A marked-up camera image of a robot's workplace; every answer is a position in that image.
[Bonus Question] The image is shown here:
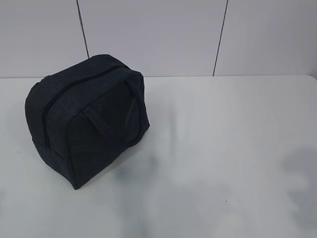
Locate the dark blue lunch bag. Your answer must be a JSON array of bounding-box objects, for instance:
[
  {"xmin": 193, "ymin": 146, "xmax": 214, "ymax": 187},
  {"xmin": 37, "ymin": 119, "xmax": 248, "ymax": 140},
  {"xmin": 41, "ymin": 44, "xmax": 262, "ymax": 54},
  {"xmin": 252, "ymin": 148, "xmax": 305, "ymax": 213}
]
[{"xmin": 25, "ymin": 55, "xmax": 150, "ymax": 189}]

